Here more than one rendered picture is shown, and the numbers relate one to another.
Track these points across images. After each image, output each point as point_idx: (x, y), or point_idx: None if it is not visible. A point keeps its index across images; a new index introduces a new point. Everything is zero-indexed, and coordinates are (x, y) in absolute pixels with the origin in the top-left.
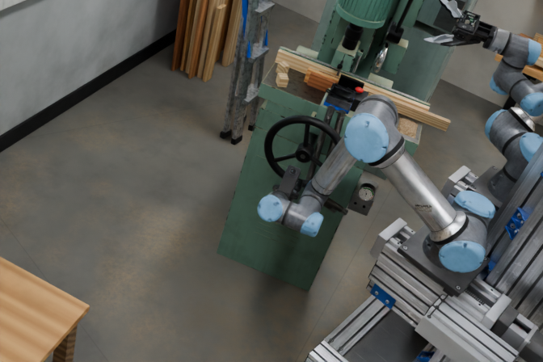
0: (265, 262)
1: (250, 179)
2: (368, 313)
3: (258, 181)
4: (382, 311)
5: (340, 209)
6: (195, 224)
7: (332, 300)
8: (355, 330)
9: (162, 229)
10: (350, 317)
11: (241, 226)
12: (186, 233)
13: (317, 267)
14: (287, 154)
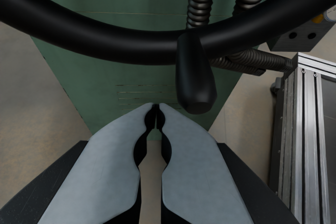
0: (151, 134)
1: (69, 64)
2: (310, 174)
3: (85, 61)
4: (322, 160)
5: (281, 65)
6: (64, 116)
7: (228, 137)
8: (318, 219)
9: (28, 142)
10: (297, 197)
11: (104, 119)
12: (57, 134)
13: (211, 123)
14: None
